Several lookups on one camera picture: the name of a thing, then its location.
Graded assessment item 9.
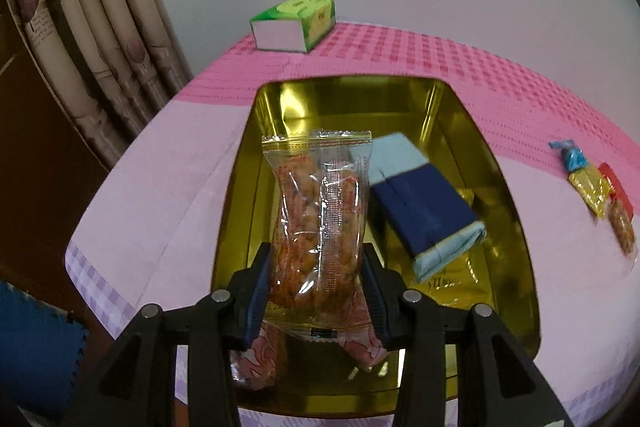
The blue foam mat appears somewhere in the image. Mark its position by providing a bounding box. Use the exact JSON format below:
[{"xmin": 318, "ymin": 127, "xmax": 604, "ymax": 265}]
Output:
[{"xmin": 0, "ymin": 279, "xmax": 91, "ymax": 423}]

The pink checked tablecloth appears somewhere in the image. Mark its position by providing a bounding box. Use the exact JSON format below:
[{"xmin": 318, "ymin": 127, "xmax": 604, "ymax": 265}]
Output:
[{"xmin": 65, "ymin": 23, "xmax": 640, "ymax": 427}]

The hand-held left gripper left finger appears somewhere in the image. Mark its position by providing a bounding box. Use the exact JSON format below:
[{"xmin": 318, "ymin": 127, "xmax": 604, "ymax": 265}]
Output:
[{"xmin": 62, "ymin": 243, "xmax": 273, "ymax": 427}]

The clear packet of orange snacks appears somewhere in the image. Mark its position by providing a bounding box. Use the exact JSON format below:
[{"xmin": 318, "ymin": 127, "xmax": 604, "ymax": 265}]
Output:
[
  {"xmin": 607, "ymin": 198, "xmax": 638, "ymax": 255},
  {"xmin": 261, "ymin": 130, "xmax": 375, "ymax": 343}
]

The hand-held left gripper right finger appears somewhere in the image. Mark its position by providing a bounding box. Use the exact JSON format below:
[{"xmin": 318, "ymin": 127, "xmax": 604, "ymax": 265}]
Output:
[{"xmin": 361, "ymin": 244, "xmax": 576, "ymax": 427}]

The blue candy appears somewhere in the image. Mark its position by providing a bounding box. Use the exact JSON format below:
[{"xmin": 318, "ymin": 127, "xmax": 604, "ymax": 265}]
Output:
[{"xmin": 548, "ymin": 138, "xmax": 588, "ymax": 171}]

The red tin box gold inside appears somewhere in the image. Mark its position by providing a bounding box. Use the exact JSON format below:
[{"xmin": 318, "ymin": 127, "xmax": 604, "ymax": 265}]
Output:
[{"xmin": 209, "ymin": 76, "xmax": 543, "ymax": 418}]

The light blue and navy packet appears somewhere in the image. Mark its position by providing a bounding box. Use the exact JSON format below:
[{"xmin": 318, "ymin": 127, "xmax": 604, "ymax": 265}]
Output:
[{"xmin": 367, "ymin": 133, "xmax": 487, "ymax": 283}]

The beige patterned curtain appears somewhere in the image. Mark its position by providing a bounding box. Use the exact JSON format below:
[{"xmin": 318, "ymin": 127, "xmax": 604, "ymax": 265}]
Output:
[{"xmin": 5, "ymin": 0, "xmax": 196, "ymax": 172}]

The brown wooden door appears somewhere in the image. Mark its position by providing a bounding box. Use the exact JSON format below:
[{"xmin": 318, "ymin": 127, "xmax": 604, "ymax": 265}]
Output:
[{"xmin": 0, "ymin": 0, "xmax": 118, "ymax": 318}]

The pink floral snack packet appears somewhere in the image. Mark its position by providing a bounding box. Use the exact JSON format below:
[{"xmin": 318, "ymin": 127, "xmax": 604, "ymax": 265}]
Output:
[
  {"xmin": 231, "ymin": 324, "xmax": 278, "ymax": 390},
  {"xmin": 340, "ymin": 327, "xmax": 388, "ymax": 370}
]

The small yellow snack packet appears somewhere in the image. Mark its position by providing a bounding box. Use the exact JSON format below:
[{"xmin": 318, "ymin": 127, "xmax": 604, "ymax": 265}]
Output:
[{"xmin": 567, "ymin": 164, "xmax": 612, "ymax": 215}]

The green tissue box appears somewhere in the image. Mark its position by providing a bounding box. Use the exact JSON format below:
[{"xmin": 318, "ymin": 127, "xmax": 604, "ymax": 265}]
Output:
[{"xmin": 249, "ymin": 0, "xmax": 337, "ymax": 54}]

